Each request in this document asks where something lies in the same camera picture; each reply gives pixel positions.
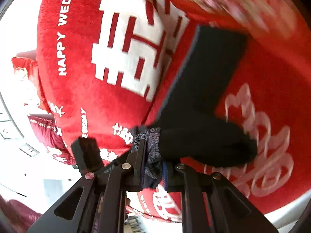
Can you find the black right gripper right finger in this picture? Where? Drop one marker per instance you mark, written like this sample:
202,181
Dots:
211,203

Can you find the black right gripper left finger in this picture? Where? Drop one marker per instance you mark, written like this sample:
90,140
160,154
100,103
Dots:
96,202

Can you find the black and grey patterned pants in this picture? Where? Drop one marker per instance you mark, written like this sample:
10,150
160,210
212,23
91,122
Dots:
185,124

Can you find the red plush wedding blanket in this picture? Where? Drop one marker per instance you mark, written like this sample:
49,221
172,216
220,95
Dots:
269,97

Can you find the red plush wedding pillow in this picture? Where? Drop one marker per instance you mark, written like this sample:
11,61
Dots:
100,63

